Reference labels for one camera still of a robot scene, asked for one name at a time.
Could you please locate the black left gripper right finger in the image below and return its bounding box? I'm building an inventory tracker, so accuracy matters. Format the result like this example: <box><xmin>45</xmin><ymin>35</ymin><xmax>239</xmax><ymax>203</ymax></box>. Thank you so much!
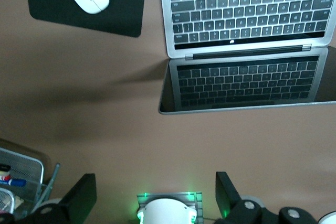
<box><xmin>215</xmin><ymin>171</ymin><xmax>243</xmax><ymax>218</ymax></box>

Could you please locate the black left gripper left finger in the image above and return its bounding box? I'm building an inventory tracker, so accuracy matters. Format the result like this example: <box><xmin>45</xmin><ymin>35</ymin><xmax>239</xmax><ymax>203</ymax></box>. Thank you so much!
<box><xmin>56</xmin><ymin>173</ymin><xmax>98</xmax><ymax>221</ymax></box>

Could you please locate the silver laptop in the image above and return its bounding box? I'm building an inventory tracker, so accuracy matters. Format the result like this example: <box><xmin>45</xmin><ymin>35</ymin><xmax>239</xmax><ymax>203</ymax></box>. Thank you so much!
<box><xmin>158</xmin><ymin>0</ymin><xmax>336</xmax><ymax>116</ymax></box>

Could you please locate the blue and red whiteboard marker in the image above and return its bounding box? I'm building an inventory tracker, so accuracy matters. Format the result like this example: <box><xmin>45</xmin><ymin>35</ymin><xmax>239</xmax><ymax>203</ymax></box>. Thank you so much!
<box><xmin>0</xmin><ymin>178</ymin><xmax>27</xmax><ymax>187</ymax></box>

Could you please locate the black mouse pad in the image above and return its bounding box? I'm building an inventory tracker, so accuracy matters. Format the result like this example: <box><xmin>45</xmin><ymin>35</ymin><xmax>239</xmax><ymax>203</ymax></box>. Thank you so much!
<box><xmin>23</xmin><ymin>0</ymin><xmax>148</xmax><ymax>38</ymax></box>

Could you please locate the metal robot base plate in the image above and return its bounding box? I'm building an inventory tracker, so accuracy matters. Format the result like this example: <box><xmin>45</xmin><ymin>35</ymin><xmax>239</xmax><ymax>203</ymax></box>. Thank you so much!
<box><xmin>136</xmin><ymin>191</ymin><xmax>203</xmax><ymax>224</ymax></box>

